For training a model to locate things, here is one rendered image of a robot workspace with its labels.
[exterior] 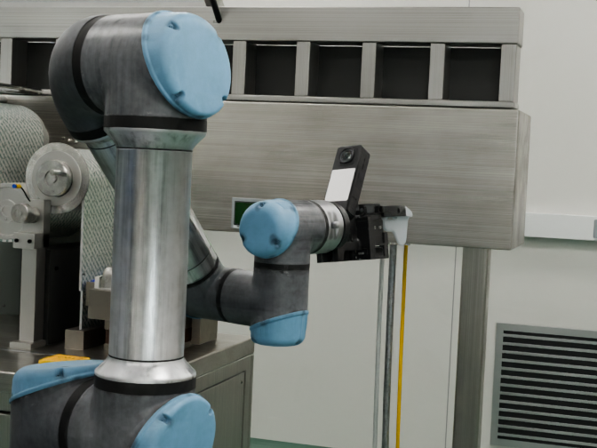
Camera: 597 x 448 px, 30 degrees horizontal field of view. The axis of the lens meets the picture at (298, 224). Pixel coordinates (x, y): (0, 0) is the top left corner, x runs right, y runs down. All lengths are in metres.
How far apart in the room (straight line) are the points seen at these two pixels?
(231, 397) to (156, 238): 1.29
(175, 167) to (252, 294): 0.30
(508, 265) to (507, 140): 2.39
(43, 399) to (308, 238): 0.40
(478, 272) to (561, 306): 2.19
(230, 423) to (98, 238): 0.51
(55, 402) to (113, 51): 0.41
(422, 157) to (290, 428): 2.81
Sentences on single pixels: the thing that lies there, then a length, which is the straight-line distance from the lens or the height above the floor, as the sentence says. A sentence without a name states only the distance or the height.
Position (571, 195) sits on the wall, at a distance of 4.72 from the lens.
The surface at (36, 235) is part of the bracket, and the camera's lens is 2.33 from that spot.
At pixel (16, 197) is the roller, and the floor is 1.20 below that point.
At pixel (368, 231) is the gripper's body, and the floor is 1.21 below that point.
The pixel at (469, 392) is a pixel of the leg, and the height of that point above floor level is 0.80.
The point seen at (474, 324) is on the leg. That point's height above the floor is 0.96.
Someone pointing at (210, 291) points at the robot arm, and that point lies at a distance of 1.52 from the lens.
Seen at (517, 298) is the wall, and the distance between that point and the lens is 4.77.
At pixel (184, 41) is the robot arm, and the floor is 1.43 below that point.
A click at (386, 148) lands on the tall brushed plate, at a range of 2.45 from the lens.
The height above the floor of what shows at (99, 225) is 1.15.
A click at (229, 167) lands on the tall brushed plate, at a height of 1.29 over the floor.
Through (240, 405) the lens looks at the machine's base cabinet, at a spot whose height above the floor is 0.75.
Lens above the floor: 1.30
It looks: 3 degrees down
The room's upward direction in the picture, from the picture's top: 3 degrees clockwise
